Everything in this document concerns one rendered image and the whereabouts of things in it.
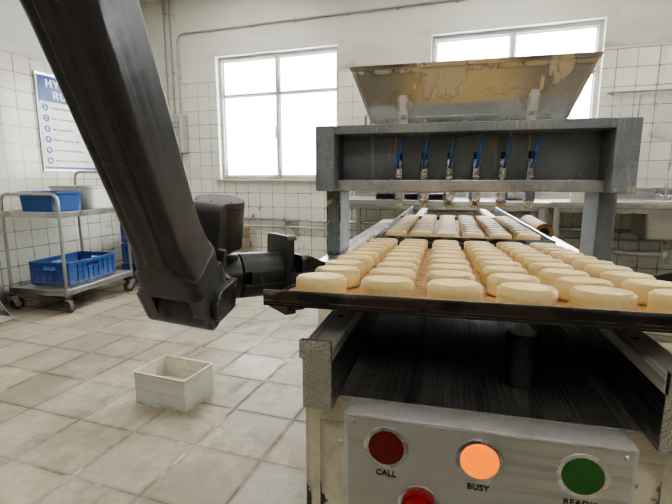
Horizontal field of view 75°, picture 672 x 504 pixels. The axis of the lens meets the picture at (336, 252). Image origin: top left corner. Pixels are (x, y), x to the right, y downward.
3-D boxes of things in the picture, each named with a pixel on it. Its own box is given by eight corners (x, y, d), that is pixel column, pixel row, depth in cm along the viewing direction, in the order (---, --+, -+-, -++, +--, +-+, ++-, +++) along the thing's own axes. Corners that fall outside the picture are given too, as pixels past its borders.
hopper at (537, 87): (368, 136, 137) (368, 89, 135) (564, 132, 124) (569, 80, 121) (348, 126, 109) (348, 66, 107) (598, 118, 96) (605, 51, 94)
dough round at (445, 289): (488, 311, 38) (489, 288, 38) (429, 309, 38) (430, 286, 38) (475, 299, 43) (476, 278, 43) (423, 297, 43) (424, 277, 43)
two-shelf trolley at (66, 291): (86, 286, 437) (75, 170, 419) (138, 289, 425) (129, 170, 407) (7, 311, 356) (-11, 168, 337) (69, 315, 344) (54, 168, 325)
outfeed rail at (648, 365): (478, 220, 226) (479, 207, 225) (485, 220, 225) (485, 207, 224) (660, 457, 34) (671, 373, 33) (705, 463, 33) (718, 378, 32)
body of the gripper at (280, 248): (279, 303, 63) (228, 309, 59) (279, 232, 61) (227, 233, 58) (299, 314, 57) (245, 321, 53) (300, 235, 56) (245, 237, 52)
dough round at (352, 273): (361, 290, 47) (362, 271, 47) (314, 289, 47) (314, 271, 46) (357, 281, 52) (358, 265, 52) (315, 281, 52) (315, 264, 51)
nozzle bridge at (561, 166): (343, 243, 147) (344, 138, 141) (583, 251, 129) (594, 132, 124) (315, 260, 115) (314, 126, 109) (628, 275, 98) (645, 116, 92)
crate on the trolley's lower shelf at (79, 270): (81, 271, 417) (79, 250, 414) (116, 273, 410) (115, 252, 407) (30, 285, 363) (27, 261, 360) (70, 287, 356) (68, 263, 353)
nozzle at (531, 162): (520, 208, 108) (525, 132, 105) (533, 208, 107) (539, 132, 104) (524, 209, 102) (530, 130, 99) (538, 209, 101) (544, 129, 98)
